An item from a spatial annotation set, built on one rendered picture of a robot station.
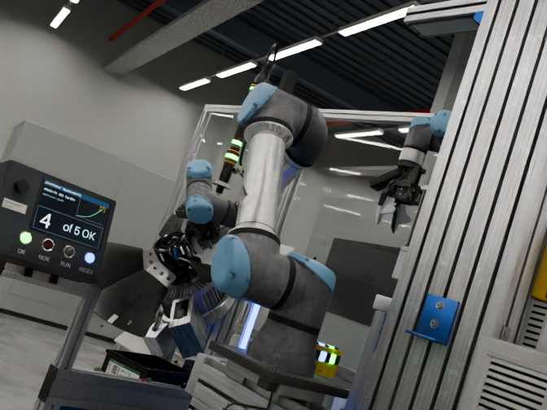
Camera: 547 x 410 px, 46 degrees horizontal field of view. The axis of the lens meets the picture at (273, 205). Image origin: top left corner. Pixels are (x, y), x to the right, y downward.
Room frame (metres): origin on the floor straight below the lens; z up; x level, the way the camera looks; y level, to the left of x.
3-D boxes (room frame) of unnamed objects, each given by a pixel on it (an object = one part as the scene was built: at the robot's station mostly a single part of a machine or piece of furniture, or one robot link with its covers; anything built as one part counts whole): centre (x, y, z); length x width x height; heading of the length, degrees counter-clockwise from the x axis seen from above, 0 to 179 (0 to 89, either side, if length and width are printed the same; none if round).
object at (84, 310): (1.51, 0.33, 0.96); 0.03 x 0.03 x 0.20; 43
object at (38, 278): (1.44, 0.41, 1.04); 0.24 x 0.03 x 0.03; 133
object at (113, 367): (1.88, 0.18, 0.85); 0.22 x 0.17 x 0.07; 147
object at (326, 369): (2.07, -0.27, 1.02); 0.16 x 0.10 x 0.11; 133
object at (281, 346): (1.39, -0.12, 1.09); 0.15 x 0.15 x 0.10
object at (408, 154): (1.92, -0.36, 1.70); 0.08 x 0.08 x 0.05
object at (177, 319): (2.12, 0.13, 0.98); 0.20 x 0.16 x 0.20; 133
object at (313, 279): (1.39, -0.12, 1.20); 0.13 x 0.12 x 0.14; 114
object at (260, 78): (2.14, 0.19, 1.66); 0.04 x 0.04 x 0.46
